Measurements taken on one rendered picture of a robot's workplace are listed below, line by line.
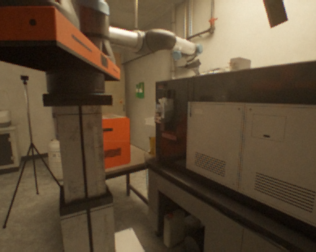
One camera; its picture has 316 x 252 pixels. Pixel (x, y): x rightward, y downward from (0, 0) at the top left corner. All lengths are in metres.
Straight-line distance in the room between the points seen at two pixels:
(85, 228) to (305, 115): 0.86
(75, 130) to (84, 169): 0.11
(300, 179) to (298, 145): 0.14
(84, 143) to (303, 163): 0.81
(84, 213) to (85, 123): 0.25
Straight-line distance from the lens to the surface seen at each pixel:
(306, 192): 0.93
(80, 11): 0.74
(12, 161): 3.98
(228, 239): 1.16
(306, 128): 0.87
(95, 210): 0.58
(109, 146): 1.53
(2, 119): 3.90
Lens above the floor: 1.30
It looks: 9 degrees down
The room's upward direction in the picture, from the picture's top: straight up
